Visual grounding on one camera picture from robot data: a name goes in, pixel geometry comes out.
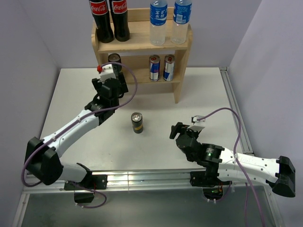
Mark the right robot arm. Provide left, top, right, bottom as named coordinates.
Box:
left=169, top=122, right=295, bottom=198

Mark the left cola bottle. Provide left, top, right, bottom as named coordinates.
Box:
left=89, top=0, right=114, bottom=43

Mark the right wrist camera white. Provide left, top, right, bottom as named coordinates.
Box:
left=188, top=115, right=206, bottom=132

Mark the black can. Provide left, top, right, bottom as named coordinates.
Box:
left=108, top=53, right=122, bottom=74
left=131, top=112, right=143, bottom=134

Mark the aluminium rail right side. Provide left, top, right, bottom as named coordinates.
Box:
left=219, top=67, right=254, bottom=156

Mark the cola bottle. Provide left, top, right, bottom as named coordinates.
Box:
left=89, top=0, right=114, bottom=43
left=109, top=0, right=130, bottom=42

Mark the silver blue can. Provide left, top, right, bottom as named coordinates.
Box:
left=163, top=54, right=175, bottom=81
left=149, top=54, right=160, bottom=81

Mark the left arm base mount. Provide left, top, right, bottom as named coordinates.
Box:
left=63, top=175, right=107, bottom=209

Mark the wooden two-tier shelf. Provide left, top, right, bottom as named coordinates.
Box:
left=91, top=7, right=193, bottom=103

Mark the water bottle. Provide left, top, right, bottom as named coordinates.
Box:
left=150, top=0, right=168, bottom=46
left=171, top=0, right=192, bottom=44

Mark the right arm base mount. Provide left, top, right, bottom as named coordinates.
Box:
left=189, top=171, right=232, bottom=204

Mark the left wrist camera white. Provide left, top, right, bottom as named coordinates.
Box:
left=97, top=64, right=116, bottom=83

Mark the right cola bottle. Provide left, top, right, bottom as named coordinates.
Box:
left=109, top=0, right=130, bottom=42

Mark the aluminium rail front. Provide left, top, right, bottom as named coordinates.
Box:
left=22, top=166, right=272, bottom=193

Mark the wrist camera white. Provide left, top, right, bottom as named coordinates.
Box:
left=188, top=115, right=206, bottom=132
left=97, top=64, right=116, bottom=83

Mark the aluminium rail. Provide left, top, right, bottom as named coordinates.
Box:
left=219, top=67, right=254, bottom=156
left=22, top=166, right=272, bottom=193

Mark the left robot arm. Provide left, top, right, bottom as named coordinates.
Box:
left=22, top=72, right=128, bottom=186

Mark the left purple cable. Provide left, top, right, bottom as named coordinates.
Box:
left=21, top=62, right=138, bottom=209

